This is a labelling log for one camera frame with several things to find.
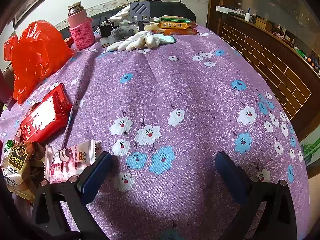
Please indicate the white work glove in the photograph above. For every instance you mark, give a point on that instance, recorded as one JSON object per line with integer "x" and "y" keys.
{"x": 121, "y": 15}
{"x": 136, "y": 41}

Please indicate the green biscuit packet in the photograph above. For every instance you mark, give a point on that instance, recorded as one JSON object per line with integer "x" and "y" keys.
{"x": 173, "y": 19}

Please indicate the small white bottle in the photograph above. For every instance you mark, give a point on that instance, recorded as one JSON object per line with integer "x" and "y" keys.
{"x": 247, "y": 17}

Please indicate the red plastic bag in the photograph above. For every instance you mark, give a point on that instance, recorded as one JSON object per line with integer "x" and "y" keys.
{"x": 35, "y": 55}

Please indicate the long white box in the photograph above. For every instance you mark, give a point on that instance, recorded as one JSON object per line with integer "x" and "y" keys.
{"x": 226, "y": 9}

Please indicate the small wooden box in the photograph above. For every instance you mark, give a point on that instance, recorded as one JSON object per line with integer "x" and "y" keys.
{"x": 262, "y": 23}

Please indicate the orange biscuit packet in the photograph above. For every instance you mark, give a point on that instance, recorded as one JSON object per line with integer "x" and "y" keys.
{"x": 175, "y": 25}
{"x": 175, "y": 31}

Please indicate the small black charger box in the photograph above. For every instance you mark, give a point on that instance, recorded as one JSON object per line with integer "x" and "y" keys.
{"x": 106, "y": 28}

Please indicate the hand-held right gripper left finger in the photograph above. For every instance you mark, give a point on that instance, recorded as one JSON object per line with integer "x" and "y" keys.
{"x": 96, "y": 175}

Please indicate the black leather sofa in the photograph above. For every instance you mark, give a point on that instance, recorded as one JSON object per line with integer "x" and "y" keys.
{"x": 172, "y": 10}

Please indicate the brown snack packet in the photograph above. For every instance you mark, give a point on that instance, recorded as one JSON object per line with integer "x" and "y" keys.
{"x": 20, "y": 170}

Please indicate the large red snack packet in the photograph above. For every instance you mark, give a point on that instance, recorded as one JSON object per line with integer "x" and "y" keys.
{"x": 42, "y": 115}

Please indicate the pink bottle with knitted sleeve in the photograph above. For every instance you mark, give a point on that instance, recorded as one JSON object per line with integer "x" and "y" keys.
{"x": 80, "y": 27}

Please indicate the white cloth with green edge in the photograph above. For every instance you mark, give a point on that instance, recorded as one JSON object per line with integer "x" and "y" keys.
{"x": 168, "y": 39}

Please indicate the pink bear snack packet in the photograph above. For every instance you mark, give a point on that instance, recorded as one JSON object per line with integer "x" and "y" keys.
{"x": 67, "y": 162}

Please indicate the green plant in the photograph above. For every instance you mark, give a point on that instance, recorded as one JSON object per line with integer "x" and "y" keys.
{"x": 311, "y": 150}

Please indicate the wooden brick-pattern counter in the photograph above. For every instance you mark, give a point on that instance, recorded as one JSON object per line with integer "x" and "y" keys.
{"x": 272, "y": 55}

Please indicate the purple floral tablecloth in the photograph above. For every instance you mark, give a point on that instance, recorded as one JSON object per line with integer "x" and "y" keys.
{"x": 175, "y": 85}

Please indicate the small red packet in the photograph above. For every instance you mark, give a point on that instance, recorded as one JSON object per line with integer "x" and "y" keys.
{"x": 68, "y": 40}

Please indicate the dark maroon box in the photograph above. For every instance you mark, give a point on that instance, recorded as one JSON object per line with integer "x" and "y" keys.
{"x": 6, "y": 90}

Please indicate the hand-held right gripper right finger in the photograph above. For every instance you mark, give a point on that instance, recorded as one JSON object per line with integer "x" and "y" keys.
{"x": 230, "y": 177}

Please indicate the grey knitted cloth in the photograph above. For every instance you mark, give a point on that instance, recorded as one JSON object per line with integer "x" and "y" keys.
{"x": 121, "y": 33}

